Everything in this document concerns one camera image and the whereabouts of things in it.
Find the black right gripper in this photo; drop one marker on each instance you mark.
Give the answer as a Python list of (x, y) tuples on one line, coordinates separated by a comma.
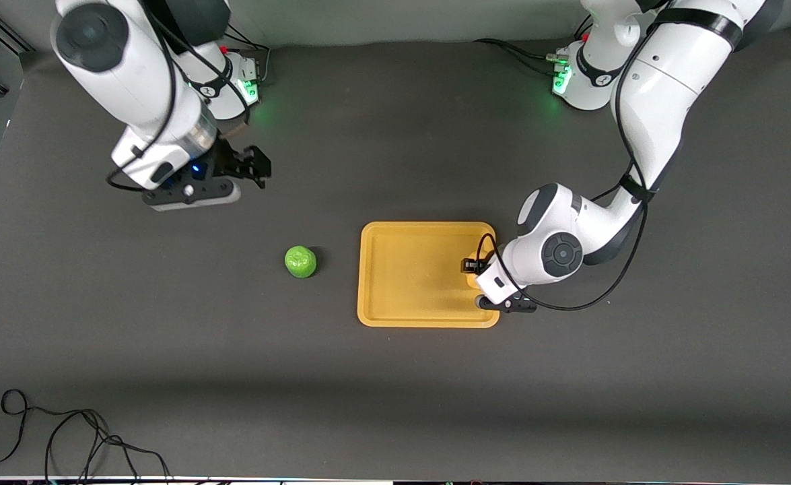
[(231, 164)]

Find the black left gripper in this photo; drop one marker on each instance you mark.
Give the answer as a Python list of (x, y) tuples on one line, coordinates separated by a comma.
[(470, 265)]

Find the yellow potato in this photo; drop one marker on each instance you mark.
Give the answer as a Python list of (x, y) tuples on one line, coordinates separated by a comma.
[(474, 279)]

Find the green apple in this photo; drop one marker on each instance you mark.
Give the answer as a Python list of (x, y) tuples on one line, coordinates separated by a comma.
[(300, 261)]

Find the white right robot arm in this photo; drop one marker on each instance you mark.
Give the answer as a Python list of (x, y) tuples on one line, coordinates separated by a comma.
[(119, 74)]

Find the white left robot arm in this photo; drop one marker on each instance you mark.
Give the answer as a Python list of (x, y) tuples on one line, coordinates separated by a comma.
[(664, 87)]

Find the yellow plastic tray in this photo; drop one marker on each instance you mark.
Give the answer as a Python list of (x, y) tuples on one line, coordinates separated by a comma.
[(415, 276)]

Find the dark grey table cover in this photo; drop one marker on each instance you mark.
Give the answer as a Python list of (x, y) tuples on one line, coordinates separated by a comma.
[(395, 404)]

